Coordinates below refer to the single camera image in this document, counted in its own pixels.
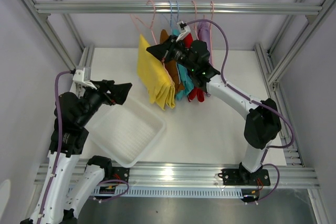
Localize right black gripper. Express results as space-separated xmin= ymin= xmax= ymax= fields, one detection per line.
xmin=146 ymin=35 xmax=197 ymax=72

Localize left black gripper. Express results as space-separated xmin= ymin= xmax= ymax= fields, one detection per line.
xmin=77 ymin=79 xmax=132 ymax=126

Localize yellow trousers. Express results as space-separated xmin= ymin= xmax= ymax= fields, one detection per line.
xmin=136 ymin=35 xmax=175 ymax=111

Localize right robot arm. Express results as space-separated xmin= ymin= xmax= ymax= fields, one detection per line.
xmin=146 ymin=35 xmax=281 ymax=184

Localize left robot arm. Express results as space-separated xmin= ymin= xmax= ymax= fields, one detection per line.
xmin=22 ymin=80 xmax=132 ymax=223

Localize brown trousers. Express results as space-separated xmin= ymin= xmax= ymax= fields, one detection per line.
xmin=160 ymin=29 xmax=185 ymax=101

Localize red trousers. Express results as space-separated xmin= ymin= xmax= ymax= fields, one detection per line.
xmin=183 ymin=34 xmax=205 ymax=103

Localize blue hanger of brown trousers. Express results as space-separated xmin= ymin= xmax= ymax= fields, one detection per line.
xmin=159 ymin=1 xmax=174 ymax=32

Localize pink hanger of red trousers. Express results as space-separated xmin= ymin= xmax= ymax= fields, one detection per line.
xmin=191 ymin=0 xmax=198 ymax=40

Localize teal trousers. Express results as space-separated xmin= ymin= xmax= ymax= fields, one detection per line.
xmin=175 ymin=34 xmax=194 ymax=101

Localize lilac trousers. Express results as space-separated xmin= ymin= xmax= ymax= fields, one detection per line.
xmin=197 ymin=22 xmax=211 ymax=47

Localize blue hanger of teal trousers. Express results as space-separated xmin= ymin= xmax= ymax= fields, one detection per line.
xmin=175 ymin=1 xmax=180 ymax=23

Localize pink hanger of lilac trousers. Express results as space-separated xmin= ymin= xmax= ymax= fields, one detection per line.
xmin=203 ymin=0 xmax=215 ymax=66

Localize white plastic basket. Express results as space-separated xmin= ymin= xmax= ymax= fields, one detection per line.
xmin=86 ymin=97 xmax=166 ymax=168

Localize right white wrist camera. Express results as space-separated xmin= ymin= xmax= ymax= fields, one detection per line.
xmin=176 ymin=21 xmax=191 ymax=41

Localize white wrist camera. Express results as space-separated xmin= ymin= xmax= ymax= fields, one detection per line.
xmin=176 ymin=21 xmax=191 ymax=41
xmin=72 ymin=67 xmax=97 ymax=89

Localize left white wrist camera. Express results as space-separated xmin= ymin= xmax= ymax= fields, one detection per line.
xmin=72 ymin=67 xmax=97 ymax=89

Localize aluminium hanging rail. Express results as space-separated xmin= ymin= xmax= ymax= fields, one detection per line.
xmin=34 ymin=1 xmax=323 ymax=15

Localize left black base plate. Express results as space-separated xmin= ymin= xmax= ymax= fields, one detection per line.
xmin=93 ymin=167 xmax=131 ymax=201

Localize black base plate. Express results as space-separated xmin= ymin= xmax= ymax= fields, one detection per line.
xmin=217 ymin=168 xmax=271 ymax=187
xmin=93 ymin=167 xmax=131 ymax=201

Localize aluminium frame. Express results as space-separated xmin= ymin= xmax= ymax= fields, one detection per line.
xmin=0 ymin=0 xmax=336 ymax=224

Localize slotted cable duct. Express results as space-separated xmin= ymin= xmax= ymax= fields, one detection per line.
xmin=69 ymin=186 xmax=244 ymax=199

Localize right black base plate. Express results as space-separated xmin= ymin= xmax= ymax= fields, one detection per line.
xmin=217 ymin=168 xmax=271 ymax=187

